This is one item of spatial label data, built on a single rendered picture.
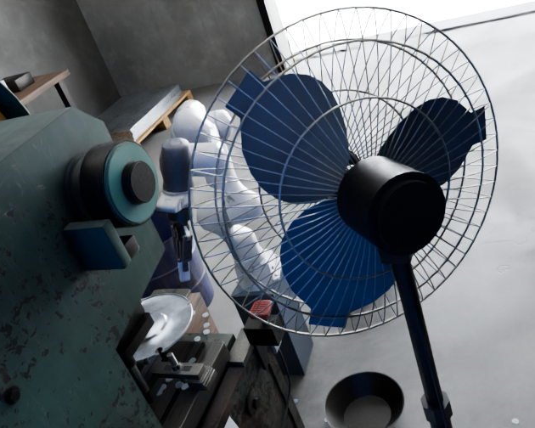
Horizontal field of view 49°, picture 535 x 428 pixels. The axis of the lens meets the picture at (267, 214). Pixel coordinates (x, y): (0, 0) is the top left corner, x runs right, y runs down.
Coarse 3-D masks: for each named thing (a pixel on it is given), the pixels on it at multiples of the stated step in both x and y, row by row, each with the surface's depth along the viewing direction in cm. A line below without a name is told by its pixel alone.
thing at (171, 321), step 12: (144, 300) 188; (156, 300) 186; (168, 300) 184; (180, 300) 182; (144, 312) 182; (156, 312) 180; (168, 312) 178; (180, 312) 176; (192, 312) 174; (156, 324) 174; (168, 324) 173; (180, 324) 171; (156, 336) 170; (168, 336) 168; (180, 336) 166; (144, 348) 167; (156, 348) 165
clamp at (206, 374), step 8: (176, 360) 159; (160, 368) 162; (168, 368) 161; (176, 368) 158; (184, 368) 159; (192, 368) 158; (200, 368) 157; (208, 368) 159; (160, 376) 161; (168, 376) 160; (176, 376) 159; (184, 376) 158; (192, 376) 157; (200, 376) 157; (208, 376) 157; (192, 384) 157; (200, 384) 156; (208, 384) 156
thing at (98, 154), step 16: (112, 144) 122; (96, 160) 120; (80, 176) 120; (96, 176) 118; (96, 192) 118; (96, 208) 120; (80, 224) 121; (96, 224) 119; (112, 224) 120; (128, 224) 124; (80, 240) 122; (96, 240) 120; (112, 240) 120; (128, 240) 124; (80, 256) 125; (96, 256) 123; (112, 256) 121; (128, 256) 124
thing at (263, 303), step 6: (264, 300) 172; (252, 306) 172; (258, 306) 171; (264, 306) 170; (270, 306) 170; (252, 312) 169; (258, 312) 168; (264, 312) 168; (252, 318) 169; (264, 318) 167
